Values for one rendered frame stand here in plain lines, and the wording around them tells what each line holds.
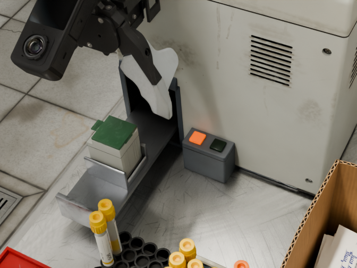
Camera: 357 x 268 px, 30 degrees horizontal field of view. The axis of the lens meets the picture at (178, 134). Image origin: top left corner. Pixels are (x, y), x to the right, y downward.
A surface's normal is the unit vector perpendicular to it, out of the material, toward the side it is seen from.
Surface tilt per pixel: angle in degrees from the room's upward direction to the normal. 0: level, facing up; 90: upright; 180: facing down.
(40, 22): 28
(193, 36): 90
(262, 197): 0
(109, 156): 90
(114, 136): 0
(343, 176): 89
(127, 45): 90
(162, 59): 58
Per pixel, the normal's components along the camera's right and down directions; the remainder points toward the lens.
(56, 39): -0.32, -0.29
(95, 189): -0.06, -0.66
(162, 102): 0.24, 0.75
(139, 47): 0.68, -0.12
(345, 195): -0.43, 0.69
